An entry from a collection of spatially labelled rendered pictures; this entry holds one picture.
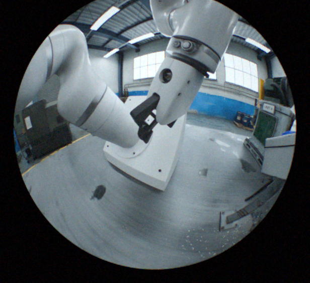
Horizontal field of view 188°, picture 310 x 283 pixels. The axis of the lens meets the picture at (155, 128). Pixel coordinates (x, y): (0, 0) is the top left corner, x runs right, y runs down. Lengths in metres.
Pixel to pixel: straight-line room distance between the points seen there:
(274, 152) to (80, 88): 0.29
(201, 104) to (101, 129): 5.37
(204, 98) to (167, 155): 5.25
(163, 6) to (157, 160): 0.37
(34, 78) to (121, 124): 0.21
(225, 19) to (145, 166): 0.36
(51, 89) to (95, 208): 6.26
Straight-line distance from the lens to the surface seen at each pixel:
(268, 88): 0.74
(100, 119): 0.18
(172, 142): 0.25
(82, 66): 0.19
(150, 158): 0.26
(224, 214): 0.34
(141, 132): 0.16
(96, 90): 0.17
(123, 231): 0.29
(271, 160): 0.15
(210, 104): 5.49
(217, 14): 0.15
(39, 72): 0.18
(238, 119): 5.32
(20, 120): 6.92
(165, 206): 0.29
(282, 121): 0.61
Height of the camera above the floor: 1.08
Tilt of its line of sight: 23 degrees down
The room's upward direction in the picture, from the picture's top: straight up
